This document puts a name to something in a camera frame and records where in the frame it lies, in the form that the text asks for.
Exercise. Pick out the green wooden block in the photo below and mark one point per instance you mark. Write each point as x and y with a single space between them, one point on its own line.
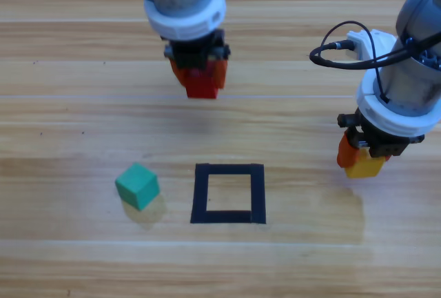
138 187

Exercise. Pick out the yellow wooden block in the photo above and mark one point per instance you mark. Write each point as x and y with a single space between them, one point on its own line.
367 168

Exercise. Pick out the black tape square outline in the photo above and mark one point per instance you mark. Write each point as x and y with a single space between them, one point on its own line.
200 194

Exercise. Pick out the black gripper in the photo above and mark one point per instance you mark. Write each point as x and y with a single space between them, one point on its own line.
382 144
193 53

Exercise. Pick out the red wooden block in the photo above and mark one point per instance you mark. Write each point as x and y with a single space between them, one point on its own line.
201 87

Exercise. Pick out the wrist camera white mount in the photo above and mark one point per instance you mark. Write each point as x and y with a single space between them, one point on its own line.
375 41

